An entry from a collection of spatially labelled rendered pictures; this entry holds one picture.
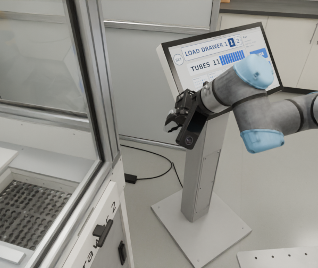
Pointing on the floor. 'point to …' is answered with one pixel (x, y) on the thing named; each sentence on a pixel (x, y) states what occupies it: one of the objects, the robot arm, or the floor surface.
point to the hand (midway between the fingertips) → (167, 131)
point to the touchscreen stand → (202, 203)
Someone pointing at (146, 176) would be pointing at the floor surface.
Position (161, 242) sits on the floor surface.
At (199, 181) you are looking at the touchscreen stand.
